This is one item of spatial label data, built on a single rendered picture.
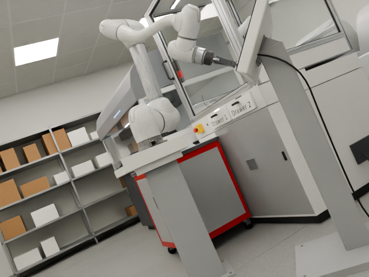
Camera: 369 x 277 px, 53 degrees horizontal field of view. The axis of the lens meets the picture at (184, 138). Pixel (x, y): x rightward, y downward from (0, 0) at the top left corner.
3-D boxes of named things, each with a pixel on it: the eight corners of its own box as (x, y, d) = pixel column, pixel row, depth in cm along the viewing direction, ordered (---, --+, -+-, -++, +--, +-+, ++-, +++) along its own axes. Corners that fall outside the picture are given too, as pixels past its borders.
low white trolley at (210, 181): (195, 263, 257) (152, 163, 260) (165, 256, 313) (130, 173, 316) (257, 226, 283) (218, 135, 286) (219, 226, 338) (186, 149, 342)
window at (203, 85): (249, 81, 237) (189, -52, 241) (194, 116, 314) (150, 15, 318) (250, 81, 238) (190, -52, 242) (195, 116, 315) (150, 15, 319)
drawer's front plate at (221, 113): (230, 120, 264) (224, 106, 265) (212, 129, 290) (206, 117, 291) (232, 119, 265) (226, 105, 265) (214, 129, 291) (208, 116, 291)
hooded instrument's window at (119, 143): (156, 145, 342) (137, 101, 344) (115, 170, 502) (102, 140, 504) (250, 107, 391) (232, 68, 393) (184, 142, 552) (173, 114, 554)
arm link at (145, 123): (131, 146, 220) (118, 112, 221) (151, 140, 235) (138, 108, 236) (149, 137, 210) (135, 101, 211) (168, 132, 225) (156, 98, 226)
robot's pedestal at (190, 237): (187, 298, 201) (132, 170, 205) (183, 281, 231) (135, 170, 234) (236, 275, 204) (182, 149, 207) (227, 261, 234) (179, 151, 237)
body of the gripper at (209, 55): (205, 49, 192) (222, 53, 190) (208, 51, 200) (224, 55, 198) (201, 62, 193) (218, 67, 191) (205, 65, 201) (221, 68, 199)
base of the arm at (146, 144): (139, 151, 207) (135, 142, 207) (137, 155, 228) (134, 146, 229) (169, 140, 210) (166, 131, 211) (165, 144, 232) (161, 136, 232)
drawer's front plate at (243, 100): (255, 107, 236) (248, 92, 236) (232, 119, 262) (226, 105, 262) (257, 107, 237) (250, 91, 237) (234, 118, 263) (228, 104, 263)
